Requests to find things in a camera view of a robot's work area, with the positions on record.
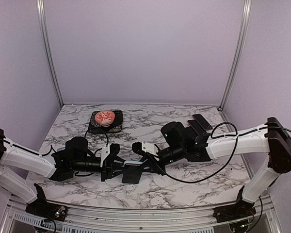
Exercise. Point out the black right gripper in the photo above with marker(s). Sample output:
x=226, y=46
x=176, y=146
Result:
x=151, y=162

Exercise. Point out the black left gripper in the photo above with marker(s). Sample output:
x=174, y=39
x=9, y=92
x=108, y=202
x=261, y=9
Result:
x=109, y=167

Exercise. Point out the light blue phone case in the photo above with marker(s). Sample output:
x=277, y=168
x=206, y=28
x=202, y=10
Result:
x=135, y=163

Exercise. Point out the black smartphone purple edge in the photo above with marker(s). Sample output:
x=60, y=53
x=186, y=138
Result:
x=202, y=122

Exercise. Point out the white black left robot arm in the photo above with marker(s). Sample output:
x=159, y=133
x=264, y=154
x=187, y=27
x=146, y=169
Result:
x=12, y=154

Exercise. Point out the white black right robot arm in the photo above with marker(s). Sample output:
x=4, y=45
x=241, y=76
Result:
x=270, y=139

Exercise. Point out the black square plate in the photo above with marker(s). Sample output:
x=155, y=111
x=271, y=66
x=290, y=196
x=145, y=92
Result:
x=115, y=127

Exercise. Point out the red white patterned bowl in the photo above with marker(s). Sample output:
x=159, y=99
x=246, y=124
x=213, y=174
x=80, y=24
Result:
x=105, y=118

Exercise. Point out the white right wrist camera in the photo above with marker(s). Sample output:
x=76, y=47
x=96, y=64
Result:
x=150, y=148

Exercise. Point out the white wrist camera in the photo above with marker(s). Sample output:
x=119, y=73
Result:
x=105, y=151
x=150, y=148

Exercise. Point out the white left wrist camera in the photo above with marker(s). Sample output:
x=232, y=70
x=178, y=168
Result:
x=105, y=151

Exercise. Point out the aluminium front rail base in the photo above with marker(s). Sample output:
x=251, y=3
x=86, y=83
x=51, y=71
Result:
x=87, y=219

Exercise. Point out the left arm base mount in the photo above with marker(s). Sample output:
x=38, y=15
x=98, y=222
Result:
x=51, y=211

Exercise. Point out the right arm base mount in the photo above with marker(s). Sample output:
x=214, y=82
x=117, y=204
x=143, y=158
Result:
x=232, y=212

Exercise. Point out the left aluminium frame post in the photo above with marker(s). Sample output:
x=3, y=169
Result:
x=45, y=37

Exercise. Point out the aluminium frame post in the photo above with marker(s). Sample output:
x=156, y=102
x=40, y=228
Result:
x=238, y=51
x=45, y=37

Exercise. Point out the right aluminium frame post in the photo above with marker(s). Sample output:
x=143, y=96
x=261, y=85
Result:
x=238, y=51

